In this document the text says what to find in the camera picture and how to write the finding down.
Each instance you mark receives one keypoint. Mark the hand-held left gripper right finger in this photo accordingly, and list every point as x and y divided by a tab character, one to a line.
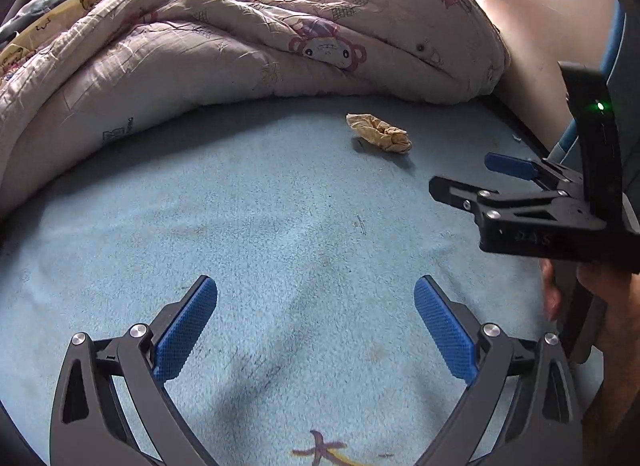
445	331

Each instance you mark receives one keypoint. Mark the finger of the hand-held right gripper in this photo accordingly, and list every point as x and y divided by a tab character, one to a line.
510	165
460	196

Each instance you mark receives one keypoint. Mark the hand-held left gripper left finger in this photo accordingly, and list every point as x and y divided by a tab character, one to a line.
185	331

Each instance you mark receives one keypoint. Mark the tan paper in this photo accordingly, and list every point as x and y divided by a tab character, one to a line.
380	133

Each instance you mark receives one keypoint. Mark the person's right forearm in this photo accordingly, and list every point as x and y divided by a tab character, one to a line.
615	396

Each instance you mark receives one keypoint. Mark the person's right hand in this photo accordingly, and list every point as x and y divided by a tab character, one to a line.
617	291

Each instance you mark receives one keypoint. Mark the light blue bed sheet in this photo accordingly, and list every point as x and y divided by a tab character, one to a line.
250	221

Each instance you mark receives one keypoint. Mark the pink printed quilt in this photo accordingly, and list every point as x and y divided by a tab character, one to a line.
200	45

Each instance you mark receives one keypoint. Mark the yellow patterned cushion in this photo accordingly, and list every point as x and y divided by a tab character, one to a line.
30	35

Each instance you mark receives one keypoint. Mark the grey cloth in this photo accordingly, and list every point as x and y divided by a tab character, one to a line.
45	0

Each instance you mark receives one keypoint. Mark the blue plastic frame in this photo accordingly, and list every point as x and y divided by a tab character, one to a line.
616	40

